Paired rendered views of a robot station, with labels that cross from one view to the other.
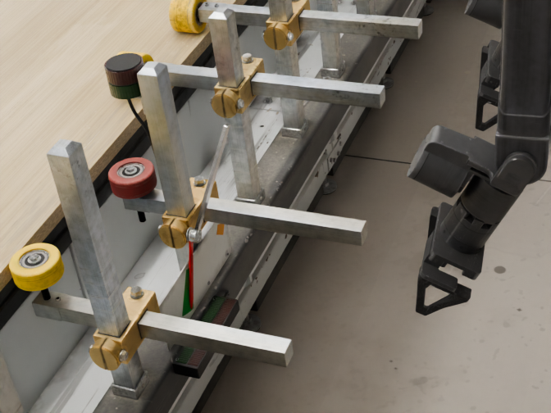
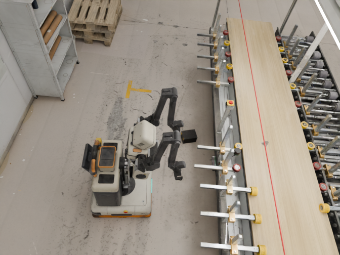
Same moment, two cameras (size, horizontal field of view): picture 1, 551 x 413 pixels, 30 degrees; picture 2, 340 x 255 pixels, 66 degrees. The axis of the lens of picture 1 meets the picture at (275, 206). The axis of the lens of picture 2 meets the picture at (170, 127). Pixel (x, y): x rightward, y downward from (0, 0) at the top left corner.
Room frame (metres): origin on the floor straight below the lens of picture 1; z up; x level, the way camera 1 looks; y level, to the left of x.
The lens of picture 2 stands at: (2.24, -1.02, 3.16)
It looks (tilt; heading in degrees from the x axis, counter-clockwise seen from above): 54 degrees down; 150
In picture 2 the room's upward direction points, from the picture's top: 8 degrees clockwise
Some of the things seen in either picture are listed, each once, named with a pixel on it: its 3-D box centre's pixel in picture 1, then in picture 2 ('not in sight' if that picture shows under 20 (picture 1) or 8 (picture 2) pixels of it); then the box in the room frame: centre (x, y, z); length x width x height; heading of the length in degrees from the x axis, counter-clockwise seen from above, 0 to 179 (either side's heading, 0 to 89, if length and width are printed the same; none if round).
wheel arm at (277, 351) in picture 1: (158, 328); (217, 149); (1.17, 0.20, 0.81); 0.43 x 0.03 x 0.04; 64
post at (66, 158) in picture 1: (101, 279); (224, 139); (1.16, 0.27, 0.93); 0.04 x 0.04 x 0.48; 64
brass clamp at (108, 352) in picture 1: (125, 329); (222, 147); (1.18, 0.26, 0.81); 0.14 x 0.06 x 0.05; 154
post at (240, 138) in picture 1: (239, 127); (226, 187); (1.61, 0.05, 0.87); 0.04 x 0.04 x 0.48; 64
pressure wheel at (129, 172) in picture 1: (136, 194); (235, 169); (1.47, 0.24, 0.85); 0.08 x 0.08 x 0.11
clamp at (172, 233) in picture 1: (187, 212); (224, 167); (1.40, 0.15, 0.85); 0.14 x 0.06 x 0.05; 154
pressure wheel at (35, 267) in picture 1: (42, 283); (237, 148); (1.26, 0.38, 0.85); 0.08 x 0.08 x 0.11
